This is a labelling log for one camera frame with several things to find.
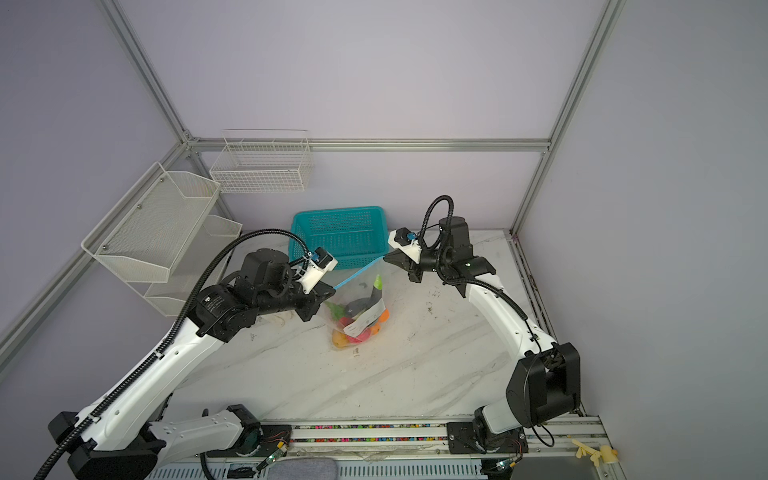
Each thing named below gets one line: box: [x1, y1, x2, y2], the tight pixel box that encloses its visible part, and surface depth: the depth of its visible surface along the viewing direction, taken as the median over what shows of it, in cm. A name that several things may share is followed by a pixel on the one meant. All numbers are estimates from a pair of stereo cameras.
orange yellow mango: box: [332, 330, 348, 349], surface depth 86 cm
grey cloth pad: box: [267, 458, 338, 480], surface depth 69 cm
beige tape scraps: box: [572, 439, 618, 467], surface depth 72 cm
